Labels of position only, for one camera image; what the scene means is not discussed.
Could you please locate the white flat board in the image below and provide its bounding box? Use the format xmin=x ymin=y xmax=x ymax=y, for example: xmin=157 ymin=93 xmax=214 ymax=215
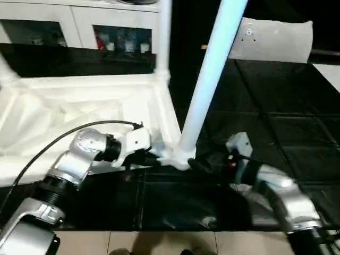
xmin=310 ymin=63 xmax=340 ymax=94

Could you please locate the white cabinet with glass doors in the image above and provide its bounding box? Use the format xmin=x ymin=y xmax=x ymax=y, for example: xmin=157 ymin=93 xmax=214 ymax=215
xmin=0 ymin=0 xmax=164 ymax=53

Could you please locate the red bottle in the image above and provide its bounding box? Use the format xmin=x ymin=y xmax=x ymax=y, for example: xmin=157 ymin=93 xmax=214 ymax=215
xmin=95 ymin=30 xmax=104 ymax=50

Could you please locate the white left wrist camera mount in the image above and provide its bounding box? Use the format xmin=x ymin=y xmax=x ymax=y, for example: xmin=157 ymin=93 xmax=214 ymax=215
xmin=111 ymin=127 xmax=152 ymax=168

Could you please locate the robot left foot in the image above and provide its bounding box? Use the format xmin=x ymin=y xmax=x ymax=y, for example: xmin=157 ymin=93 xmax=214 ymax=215
xmin=109 ymin=248 xmax=134 ymax=255

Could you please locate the black padded work mat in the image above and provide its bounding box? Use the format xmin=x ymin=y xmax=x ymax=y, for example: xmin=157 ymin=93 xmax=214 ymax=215
xmin=0 ymin=42 xmax=340 ymax=232

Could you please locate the black left wrist camera cable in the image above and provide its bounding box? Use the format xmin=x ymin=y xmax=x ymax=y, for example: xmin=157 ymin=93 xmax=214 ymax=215
xmin=0 ymin=120 xmax=145 ymax=212

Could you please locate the grey black helmet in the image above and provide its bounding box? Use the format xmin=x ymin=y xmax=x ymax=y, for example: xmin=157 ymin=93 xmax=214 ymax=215
xmin=121 ymin=0 xmax=159 ymax=5

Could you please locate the white plastic table leg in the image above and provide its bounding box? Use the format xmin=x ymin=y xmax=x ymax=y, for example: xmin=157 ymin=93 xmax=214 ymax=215
xmin=178 ymin=0 xmax=250 ymax=168
xmin=155 ymin=0 xmax=173 ymax=83
xmin=0 ymin=52 xmax=21 ymax=86

